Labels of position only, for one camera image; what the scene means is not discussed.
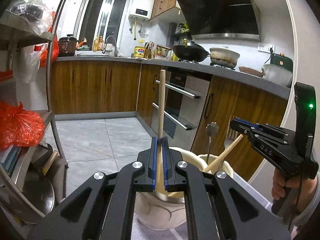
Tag kitchen faucet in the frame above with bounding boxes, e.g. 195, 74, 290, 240
102, 35, 118, 57

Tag kitchen window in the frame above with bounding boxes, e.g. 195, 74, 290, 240
76, 0, 129, 52

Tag person's right hand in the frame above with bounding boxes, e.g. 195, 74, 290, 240
271, 168, 317, 213

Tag wooden spatula in holder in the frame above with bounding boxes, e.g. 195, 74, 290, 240
167, 133, 245, 198

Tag silver spoon in holder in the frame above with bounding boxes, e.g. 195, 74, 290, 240
206, 122, 219, 164

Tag grey checked table cloth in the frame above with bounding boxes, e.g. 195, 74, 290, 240
130, 171, 278, 240

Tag grey countertop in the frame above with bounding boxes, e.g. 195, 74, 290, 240
57, 56, 291, 100

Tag white ceramic utensil holder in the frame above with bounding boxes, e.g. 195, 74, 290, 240
135, 147, 234, 230

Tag brown shallow dish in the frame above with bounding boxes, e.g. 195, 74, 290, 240
239, 66, 264, 77

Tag round pot lid on rack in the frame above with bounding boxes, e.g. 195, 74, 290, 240
22, 171, 55, 216

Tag white cooking pot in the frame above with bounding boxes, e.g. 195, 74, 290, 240
210, 48, 240, 69

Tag green electric kettle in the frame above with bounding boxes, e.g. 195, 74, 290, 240
270, 53, 293, 72

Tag black wok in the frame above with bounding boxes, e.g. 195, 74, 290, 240
173, 41, 209, 63

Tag red plastic bag lower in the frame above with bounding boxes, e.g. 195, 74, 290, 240
0, 101, 46, 150

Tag black range hood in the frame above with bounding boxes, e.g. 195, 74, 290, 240
177, 0, 260, 41

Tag wooden lower cabinets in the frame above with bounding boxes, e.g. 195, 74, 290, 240
50, 61, 288, 155

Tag yellow tin can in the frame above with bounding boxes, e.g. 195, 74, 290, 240
133, 46, 145, 58

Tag white water heater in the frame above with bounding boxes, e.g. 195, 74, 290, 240
129, 0, 155, 21

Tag dark rice cooker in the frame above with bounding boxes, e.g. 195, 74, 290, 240
58, 34, 78, 57

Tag red bag hanging on rack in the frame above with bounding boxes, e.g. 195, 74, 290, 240
34, 11, 60, 68

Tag metal storage rack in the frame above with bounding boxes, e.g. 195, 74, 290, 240
1, 0, 68, 239

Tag clear plastic bag on shelf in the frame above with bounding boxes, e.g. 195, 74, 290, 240
7, 0, 55, 35

